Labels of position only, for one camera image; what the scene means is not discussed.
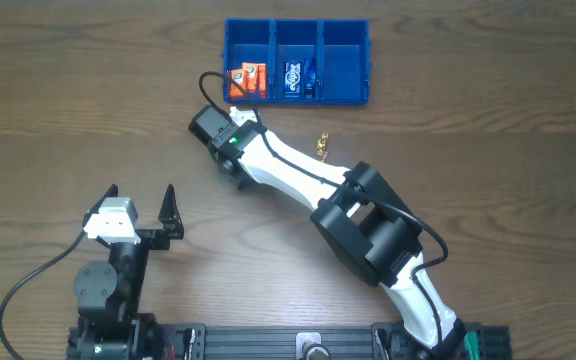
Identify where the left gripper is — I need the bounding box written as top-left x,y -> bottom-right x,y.
81,183 -> 186,251

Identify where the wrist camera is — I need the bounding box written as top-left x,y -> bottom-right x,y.
82,196 -> 142,246
227,105 -> 260,127

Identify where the blue candy pack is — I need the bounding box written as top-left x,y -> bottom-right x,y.
283,60 -> 303,97
303,58 -> 318,99

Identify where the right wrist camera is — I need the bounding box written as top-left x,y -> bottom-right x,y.
227,105 -> 260,127

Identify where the mounting rail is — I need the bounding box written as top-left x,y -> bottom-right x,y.
67,323 -> 513,360

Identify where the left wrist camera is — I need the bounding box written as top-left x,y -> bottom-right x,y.
82,196 -> 142,246

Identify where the blue tray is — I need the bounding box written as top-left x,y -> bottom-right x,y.
221,18 -> 372,106

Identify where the orange candy box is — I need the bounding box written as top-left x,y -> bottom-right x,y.
256,63 -> 268,99
227,68 -> 248,100
241,62 -> 259,94

